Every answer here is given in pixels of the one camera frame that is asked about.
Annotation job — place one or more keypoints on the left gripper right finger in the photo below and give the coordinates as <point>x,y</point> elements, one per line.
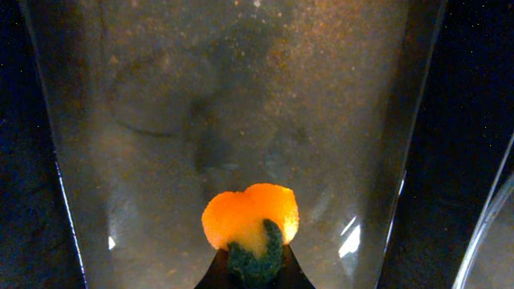
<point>291,276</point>

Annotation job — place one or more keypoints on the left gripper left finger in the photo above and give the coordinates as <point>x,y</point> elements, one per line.
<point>217,275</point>

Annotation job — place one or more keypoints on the black rectangular tray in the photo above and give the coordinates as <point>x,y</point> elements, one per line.
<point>156,106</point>

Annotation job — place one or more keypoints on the green and yellow sponge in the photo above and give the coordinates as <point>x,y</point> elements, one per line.
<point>252,227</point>

